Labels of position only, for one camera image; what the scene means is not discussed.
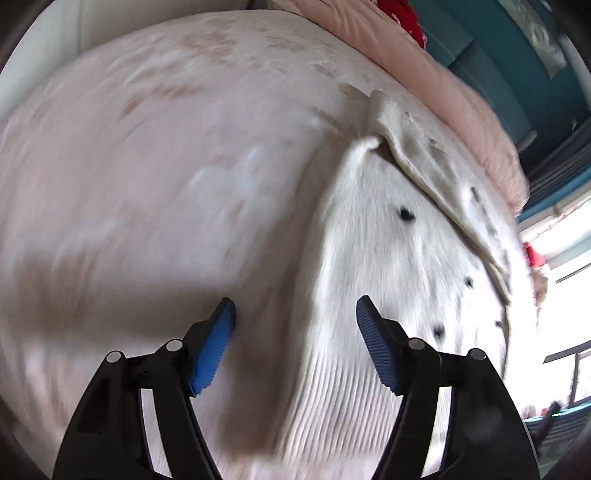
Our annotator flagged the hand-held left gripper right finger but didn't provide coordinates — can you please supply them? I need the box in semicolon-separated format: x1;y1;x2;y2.
356;295;540;480

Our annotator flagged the red cloth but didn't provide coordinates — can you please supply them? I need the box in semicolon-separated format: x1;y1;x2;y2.
378;0;428;49

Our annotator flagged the white spotted knit sweater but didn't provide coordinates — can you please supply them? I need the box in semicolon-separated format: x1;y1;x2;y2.
272;90;532;480

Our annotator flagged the pale patterned bed sheet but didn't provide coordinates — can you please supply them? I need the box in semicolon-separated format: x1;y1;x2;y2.
0;10;525;480

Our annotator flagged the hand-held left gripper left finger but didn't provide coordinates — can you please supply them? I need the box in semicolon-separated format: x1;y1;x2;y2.
52;297;237;480

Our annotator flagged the pink quilt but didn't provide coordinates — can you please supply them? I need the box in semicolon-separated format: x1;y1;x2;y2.
272;0;531;210

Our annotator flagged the teal headboard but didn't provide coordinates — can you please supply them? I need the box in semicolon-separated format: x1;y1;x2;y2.
409;0;587;160

